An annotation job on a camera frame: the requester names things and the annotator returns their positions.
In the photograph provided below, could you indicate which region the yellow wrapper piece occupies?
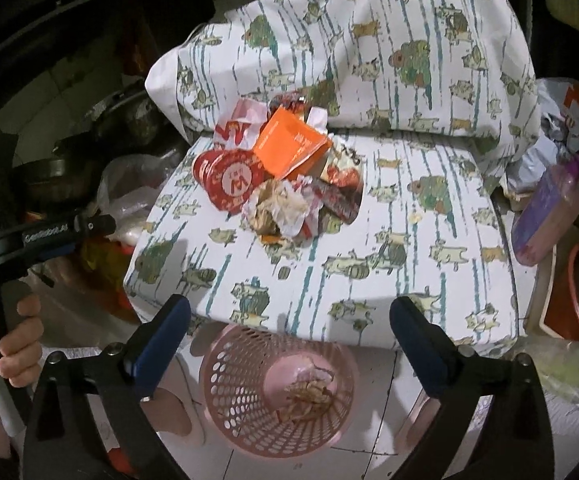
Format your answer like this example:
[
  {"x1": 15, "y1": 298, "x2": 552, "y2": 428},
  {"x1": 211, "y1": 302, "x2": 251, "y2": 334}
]
[{"x1": 276, "y1": 379, "x2": 334, "y2": 424}]

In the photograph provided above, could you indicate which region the red round paper cup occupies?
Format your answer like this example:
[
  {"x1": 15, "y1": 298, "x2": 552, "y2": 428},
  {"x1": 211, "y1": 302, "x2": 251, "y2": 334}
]
[{"x1": 193, "y1": 150, "x2": 268, "y2": 214}]

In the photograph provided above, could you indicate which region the red white paper bag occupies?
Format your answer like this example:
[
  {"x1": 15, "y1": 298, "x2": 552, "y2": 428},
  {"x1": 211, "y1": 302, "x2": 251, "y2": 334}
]
[{"x1": 213, "y1": 98, "x2": 268, "y2": 150}]

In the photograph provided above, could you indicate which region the brown paper wrapper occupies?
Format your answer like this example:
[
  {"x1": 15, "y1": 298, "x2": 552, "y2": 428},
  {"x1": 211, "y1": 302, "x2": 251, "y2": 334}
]
[{"x1": 242, "y1": 176, "x2": 323, "y2": 240}]

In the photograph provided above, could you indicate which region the orange paper carton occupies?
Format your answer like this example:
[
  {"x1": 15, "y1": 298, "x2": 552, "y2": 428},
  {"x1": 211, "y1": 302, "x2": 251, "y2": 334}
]
[{"x1": 252, "y1": 107, "x2": 332, "y2": 179}]

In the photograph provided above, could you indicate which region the person's left hand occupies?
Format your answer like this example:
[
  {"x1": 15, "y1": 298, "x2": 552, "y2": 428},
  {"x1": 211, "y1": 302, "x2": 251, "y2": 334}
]
[{"x1": 0, "y1": 294, "x2": 44, "y2": 388}]

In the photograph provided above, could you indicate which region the pink slipper foot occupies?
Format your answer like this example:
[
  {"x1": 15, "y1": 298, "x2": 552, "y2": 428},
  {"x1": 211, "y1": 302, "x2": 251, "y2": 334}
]
[{"x1": 140, "y1": 356, "x2": 206, "y2": 450}]

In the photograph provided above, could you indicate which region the clear plastic bag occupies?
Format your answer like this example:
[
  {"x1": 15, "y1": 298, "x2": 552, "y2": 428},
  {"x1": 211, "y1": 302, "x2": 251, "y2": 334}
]
[{"x1": 94, "y1": 154, "x2": 175, "y2": 247}]

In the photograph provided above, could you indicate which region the purple plastic bottle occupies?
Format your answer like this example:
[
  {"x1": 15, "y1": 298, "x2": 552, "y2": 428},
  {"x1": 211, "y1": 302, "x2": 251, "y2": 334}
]
[{"x1": 512, "y1": 155, "x2": 579, "y2": 266}]

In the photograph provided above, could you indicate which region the pink perforated waste basket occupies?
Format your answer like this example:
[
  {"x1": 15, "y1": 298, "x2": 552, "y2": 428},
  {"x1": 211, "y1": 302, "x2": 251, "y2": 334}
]
[{"x1": 199, "y1": 325, "x2": 360, "y2": 460}]

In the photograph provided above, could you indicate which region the dark red foil wrapper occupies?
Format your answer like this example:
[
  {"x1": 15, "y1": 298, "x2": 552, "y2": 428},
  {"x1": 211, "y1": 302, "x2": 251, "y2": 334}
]
[{"x1": 312, "y1": 146, "x2": 364, "y2": 224}]

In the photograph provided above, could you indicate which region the red orange snack wrapper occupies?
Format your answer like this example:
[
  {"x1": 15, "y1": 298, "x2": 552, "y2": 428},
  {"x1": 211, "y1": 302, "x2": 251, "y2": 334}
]
[{"x1": 268, "y1": 90, "x2": 312, "y2": 122}]

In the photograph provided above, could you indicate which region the crumpled white tissue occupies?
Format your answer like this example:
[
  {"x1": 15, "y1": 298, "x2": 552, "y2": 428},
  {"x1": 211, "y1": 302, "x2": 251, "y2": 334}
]
[{"x1": 306, "y1": 106, "x2": 329, "y2": 134}]

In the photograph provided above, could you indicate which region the patterned white cloth cover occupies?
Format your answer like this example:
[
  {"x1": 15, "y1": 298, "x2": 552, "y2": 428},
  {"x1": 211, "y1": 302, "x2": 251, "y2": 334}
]
[{"x1": 124, "y1": 0, "x2": 539, "y2": 354}]

